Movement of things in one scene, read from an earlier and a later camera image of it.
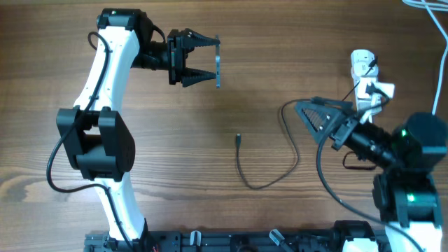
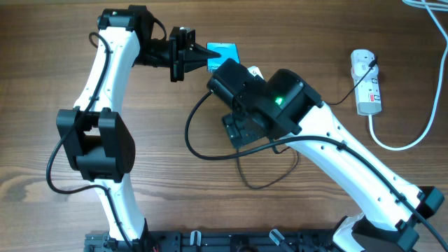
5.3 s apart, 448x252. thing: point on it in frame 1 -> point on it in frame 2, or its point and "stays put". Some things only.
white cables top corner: [429, 5] stays put
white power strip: [364, 72] stays put
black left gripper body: [176, 57] stays put
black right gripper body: [344, 131] -> [235, 125]
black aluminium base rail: [235, 241] stays put
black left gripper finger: [192, 39] -> [199, 53]
